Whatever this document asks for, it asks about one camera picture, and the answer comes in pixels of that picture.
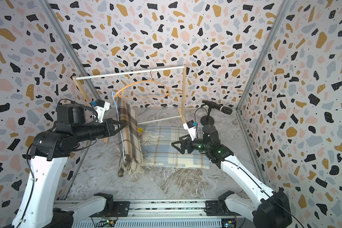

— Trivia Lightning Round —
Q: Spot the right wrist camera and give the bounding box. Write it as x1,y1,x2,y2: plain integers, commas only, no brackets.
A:
183,120,197,141

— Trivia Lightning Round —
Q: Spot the black microphone on stand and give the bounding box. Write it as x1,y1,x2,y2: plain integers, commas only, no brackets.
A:
200,99,233,128

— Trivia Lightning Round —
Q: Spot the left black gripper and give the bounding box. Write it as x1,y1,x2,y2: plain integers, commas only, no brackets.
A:
74,118,127,144

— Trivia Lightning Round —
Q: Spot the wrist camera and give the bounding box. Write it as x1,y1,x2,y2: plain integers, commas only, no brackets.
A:
183,120,197,141
90,99,110,123

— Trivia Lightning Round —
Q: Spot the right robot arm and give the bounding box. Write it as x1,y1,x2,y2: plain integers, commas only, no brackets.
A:
171,125,293,228

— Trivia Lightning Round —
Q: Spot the light blue wire hanger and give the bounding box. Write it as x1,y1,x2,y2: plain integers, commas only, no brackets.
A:
112,90,126,162

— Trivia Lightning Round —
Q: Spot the blue plaid fringed scarf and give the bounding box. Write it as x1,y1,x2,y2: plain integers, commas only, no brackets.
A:
140,126,211,169

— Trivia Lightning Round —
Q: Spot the brown plaid fringed scarf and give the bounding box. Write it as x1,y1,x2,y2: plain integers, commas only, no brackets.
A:
117,98,144,177

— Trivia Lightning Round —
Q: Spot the wooden clothes hanger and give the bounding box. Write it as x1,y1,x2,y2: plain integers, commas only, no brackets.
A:
115,70,171,99

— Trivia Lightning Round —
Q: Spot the wooden clothes rack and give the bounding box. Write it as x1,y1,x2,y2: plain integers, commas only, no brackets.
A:
72,65,189,143

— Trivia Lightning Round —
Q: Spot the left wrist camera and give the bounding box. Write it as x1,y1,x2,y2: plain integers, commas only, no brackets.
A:
90,99,110,123

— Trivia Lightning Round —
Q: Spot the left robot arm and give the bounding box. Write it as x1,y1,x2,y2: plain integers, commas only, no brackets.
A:
9,101,125,228

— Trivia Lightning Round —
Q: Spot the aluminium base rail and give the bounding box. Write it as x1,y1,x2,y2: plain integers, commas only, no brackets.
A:
42,198,288,228

